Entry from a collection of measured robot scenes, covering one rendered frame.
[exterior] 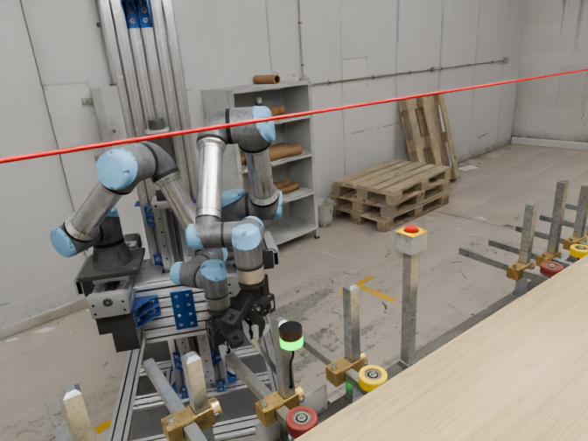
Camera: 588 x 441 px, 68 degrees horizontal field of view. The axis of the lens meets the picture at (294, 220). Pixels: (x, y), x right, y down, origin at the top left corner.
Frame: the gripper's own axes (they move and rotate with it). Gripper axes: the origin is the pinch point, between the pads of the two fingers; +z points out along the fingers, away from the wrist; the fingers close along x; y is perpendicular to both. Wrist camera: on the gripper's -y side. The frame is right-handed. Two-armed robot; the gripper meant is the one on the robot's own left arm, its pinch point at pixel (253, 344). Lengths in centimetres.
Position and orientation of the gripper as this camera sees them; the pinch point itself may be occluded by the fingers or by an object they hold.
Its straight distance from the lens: 131.5
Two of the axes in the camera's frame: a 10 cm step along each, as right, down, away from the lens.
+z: 0.7, 9.3, 3.5
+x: -8.2, -1.5, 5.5
